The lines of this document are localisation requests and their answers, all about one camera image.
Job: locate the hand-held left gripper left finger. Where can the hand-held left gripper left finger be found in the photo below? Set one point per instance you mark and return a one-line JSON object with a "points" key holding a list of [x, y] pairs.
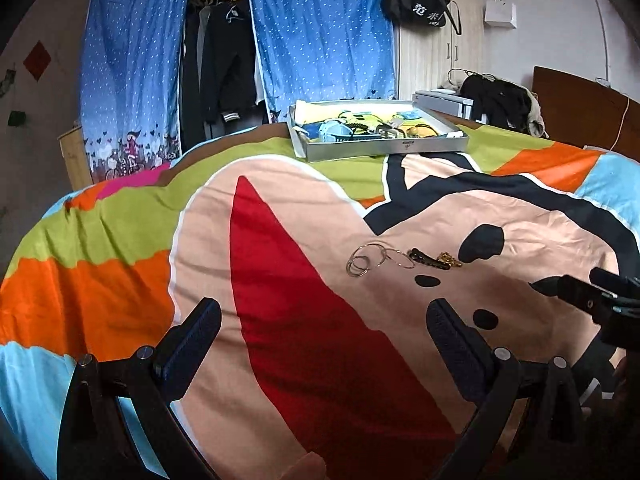
{"points": [[192, 340]]}

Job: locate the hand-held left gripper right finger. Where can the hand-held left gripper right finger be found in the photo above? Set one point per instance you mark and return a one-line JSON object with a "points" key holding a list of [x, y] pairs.
{"points": [[457, 345]]}

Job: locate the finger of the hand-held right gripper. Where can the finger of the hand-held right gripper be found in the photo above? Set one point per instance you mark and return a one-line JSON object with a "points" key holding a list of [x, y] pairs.
{"points": [[614, 281], [557, 287]]}

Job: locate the shallow silver tray box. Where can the shallow silver tray box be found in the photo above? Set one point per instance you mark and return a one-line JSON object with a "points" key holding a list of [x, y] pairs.
{"points": [[390, 147]]}

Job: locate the grey hair claw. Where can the grey hair claw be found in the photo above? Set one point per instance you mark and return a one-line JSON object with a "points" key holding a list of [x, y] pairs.
{"points": [[387, 131]]}

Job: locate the light blue smartwatch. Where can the light blue smartwatch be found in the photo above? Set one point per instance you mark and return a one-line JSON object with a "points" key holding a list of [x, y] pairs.
{"points": [[334, 130]]}

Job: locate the black hair clip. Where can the black hair clip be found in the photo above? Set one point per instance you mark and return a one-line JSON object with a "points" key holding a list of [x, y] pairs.
{"points": [[422, 258]]}

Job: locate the colourful cartoon printed blanket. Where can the colourful cartoon printed blanket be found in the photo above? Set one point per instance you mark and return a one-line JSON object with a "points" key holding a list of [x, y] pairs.
{"points": [[150, 240]]}

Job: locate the silver hoop rings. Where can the silver hoop rings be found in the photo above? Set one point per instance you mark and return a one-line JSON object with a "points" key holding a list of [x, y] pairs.
{"points": [[367, 260]]}

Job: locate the beige garment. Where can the beige garment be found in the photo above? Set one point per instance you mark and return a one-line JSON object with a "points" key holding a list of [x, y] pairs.
{"points": [[537, 117]]}

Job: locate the brown wooden headboard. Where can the brown wooden headboard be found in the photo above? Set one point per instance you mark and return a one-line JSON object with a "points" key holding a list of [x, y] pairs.
{"points": [[580, 110]]}

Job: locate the pile of black clothes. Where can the pile of black clothes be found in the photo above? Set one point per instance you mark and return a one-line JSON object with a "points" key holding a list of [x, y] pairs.
{"points": [[495, 100]]}

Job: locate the light wooden cabinet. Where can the light wooden cabinet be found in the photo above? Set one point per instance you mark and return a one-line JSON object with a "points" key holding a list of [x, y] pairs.
{"points": [[75, 157]]}

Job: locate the white storage box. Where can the white storage box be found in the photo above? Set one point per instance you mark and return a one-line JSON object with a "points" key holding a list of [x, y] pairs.
{"points": [[442, 101]]}

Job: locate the yellow cartoon cloth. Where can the yellow cartoon cloth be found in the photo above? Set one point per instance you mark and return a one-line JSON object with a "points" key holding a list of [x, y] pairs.
{"points": [[312, 115]]}

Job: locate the white wooden wardrobe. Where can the white wooden wardrobe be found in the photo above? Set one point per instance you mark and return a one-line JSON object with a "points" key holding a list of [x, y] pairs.
{"points": [[440, 60]]}

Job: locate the hanging dark clothes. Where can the hanging dark clothes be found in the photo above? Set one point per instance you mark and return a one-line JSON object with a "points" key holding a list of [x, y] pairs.
{"points": [[225, 60]]}

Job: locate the white paper bag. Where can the white paper bag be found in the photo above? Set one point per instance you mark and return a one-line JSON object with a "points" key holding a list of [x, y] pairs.
{"points": [[500, 10]]}

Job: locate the blue dotted curtain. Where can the blue dotted curtain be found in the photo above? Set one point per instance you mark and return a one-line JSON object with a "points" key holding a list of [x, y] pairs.
{"points": [[130, 60], [320, 30]]}

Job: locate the small green wall holder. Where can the small green wall holder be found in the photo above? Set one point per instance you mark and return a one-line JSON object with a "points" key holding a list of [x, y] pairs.
{"points": [[16, 118]]}

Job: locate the small wall photo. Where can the small wall photo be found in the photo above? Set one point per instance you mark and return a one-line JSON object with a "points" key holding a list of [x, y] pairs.
{"points": [[6, 80]]}

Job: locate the red diamond wall sticker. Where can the red diamond wall sticker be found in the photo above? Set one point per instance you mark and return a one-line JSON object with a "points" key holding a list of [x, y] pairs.
{"points": [[37, 60]]}

